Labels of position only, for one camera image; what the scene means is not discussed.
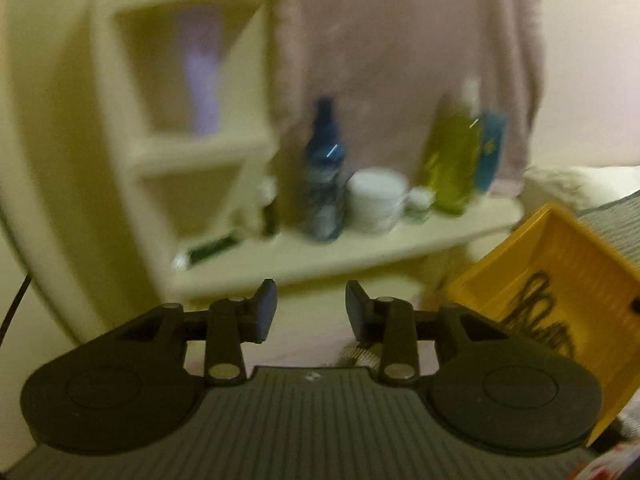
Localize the dark green bead necklace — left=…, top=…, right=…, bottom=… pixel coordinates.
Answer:
left=499, top=270, right=580, bottom=361

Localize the orange plastic tray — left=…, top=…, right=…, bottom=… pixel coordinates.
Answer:
left=446, top=204, right=639, bottom=440

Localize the dark green small tube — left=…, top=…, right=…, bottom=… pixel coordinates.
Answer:
left=171, top=232, right=243, bottom=271

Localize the white cream jar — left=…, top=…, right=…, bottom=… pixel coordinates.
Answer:
left=346, top=167, right=409, bottom=234

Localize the small green-label jar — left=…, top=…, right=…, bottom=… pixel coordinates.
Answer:
left=404, top=186, right=435, bottom=223

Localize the black white lip balm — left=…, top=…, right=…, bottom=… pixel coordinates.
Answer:
left=257, top=176, right=279, bottom=238

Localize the blue spray bottle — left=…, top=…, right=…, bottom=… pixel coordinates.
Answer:
left=304, top=96, right=346, bottom=243

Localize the green olive spray bottle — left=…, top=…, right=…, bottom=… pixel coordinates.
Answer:
left=435, top=75, right=482, bottom=216

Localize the cream wooden shelf unit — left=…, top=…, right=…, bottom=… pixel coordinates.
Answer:
left=93, top=0, right=523, bottom=302

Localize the blue white tube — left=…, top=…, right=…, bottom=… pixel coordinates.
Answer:
left=474, top=110, right=508, bottom=195

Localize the white pillow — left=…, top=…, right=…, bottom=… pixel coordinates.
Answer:
left=520, top=166, right=639, bottom=214

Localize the grey checked pillow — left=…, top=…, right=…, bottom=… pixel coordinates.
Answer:
left=577, top=191, right=640, bottom=269

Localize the pink hanging towel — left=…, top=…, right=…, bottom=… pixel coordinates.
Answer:
left=272, top=0, right=544, bottom=197

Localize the purple tube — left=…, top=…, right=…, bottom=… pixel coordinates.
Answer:
left=178, top=6, right=221, bottom=136

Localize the black cable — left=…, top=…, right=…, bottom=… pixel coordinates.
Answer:
left=0, top=271, right=33, bottom=351

